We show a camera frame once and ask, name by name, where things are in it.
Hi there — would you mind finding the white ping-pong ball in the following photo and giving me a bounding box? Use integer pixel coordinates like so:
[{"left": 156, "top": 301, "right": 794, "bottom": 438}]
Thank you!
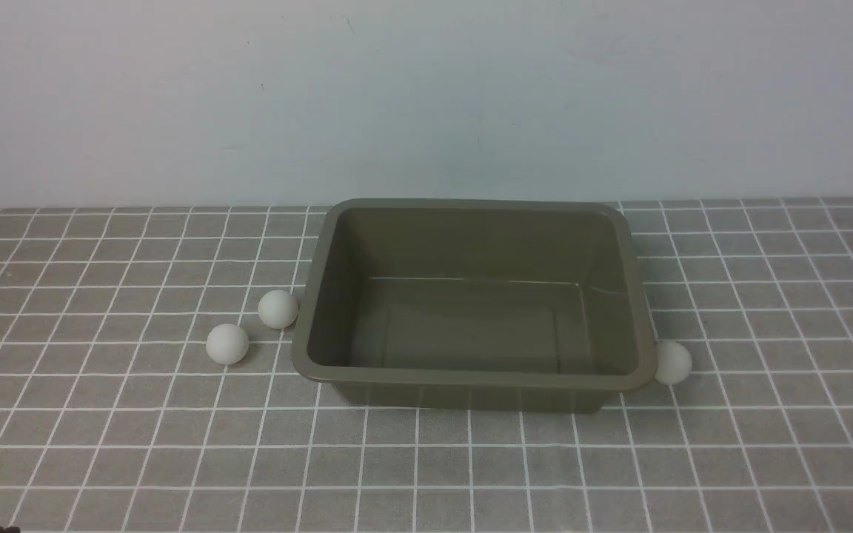
[
  {"left": 257, "top": 289, "right": 299, "bottom": 330},
  {"left": 655, "top": 341, "right": 692, "bottom": 386},
  {"left": 204, "top": 324, "right": 250, "bottom": 366}
]

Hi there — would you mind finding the olive green plastic bin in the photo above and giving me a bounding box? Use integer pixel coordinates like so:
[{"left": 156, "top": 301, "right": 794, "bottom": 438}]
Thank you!
[{"left": 291, "top": 198, "right": 658, "bottom": 414}]

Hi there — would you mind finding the grey checkered table cloth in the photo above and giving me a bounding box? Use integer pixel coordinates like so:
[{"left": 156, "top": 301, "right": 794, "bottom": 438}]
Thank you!
[{"left": 0, "top": 197, "right": 853, "bottom": 532}]

